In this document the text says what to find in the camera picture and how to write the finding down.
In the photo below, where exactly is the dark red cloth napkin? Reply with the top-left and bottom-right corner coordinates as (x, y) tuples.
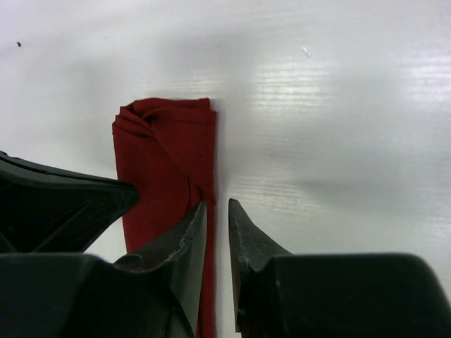
(112, 98), (217, 337)

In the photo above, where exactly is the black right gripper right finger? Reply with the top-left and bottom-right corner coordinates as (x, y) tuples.
(228, 199), (450, 337)

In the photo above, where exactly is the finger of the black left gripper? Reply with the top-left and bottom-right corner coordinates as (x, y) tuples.
(1, 152), (139, 254)

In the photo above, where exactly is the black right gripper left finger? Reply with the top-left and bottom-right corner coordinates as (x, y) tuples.
(1, 202), (207, 337)

